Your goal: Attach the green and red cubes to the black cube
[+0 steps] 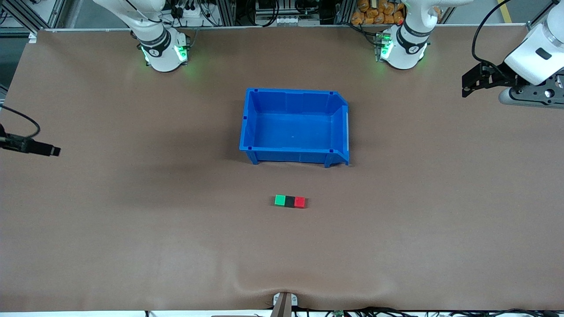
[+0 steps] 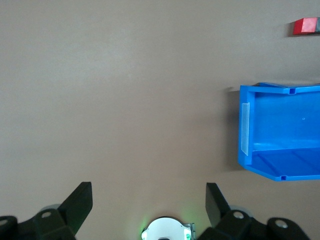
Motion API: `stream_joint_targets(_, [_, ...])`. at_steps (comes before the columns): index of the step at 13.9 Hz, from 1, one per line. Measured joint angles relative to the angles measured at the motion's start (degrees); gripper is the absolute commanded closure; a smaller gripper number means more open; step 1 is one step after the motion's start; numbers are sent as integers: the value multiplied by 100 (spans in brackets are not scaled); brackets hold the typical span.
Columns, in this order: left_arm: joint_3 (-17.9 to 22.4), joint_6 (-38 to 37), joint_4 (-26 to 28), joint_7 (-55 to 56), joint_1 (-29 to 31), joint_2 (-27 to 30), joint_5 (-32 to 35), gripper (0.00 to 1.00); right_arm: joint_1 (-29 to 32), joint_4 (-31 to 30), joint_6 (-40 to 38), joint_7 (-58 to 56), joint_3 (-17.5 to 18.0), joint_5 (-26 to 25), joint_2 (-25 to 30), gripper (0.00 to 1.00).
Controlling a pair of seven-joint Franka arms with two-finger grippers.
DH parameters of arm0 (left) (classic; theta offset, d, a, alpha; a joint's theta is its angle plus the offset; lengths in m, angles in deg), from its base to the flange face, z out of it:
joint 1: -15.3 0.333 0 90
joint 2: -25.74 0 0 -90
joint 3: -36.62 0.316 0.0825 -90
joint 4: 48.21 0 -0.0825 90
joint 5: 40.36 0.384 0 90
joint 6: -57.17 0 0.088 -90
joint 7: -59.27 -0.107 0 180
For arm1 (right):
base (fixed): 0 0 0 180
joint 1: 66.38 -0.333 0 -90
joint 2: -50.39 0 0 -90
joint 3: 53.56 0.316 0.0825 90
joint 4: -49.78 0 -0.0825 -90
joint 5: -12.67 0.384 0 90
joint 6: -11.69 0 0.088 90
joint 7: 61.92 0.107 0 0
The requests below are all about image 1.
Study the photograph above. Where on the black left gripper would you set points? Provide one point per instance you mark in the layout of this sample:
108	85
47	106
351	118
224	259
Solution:
496	75

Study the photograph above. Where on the bag of orange items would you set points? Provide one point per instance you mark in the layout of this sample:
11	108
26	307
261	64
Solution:
379	12

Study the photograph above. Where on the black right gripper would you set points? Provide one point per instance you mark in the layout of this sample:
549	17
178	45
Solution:
27	145

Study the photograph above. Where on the blue plastic storage bin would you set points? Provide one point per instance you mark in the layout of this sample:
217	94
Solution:
293	127

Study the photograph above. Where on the green cube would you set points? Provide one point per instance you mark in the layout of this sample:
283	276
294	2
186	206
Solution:
280	200

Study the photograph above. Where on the white power strip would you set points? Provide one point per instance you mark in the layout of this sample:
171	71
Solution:
194	13

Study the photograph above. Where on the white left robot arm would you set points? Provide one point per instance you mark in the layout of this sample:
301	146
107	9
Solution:
539	57

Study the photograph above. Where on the black cube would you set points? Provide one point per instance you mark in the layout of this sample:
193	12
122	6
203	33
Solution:
289	201

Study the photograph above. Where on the grey electronics box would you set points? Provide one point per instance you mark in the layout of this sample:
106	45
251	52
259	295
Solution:
286	15

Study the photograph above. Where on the red cube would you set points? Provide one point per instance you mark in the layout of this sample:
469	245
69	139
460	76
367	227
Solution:
299	202

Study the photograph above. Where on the grey table edge clamp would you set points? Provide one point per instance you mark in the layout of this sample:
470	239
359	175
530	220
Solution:
285	304

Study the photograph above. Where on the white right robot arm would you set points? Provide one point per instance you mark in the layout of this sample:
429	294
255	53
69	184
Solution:
161	53

